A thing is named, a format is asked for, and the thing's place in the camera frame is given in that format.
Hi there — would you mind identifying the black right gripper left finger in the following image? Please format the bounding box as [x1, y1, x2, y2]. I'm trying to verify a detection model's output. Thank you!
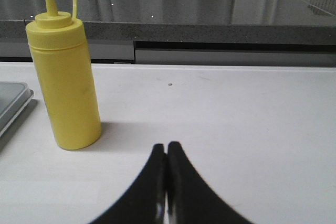
[92, 144, 166, 223]

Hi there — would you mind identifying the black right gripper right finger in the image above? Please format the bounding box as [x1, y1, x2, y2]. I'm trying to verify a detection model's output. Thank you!
[166, 142, 250, 223]

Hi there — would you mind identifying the yellow squeeze bottle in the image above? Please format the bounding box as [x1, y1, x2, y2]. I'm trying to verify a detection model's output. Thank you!
[26, 0, 101, 150]

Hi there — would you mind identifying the grey digital kitchen scale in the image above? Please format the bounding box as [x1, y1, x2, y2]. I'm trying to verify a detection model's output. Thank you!
[1, 82, 34, 136]

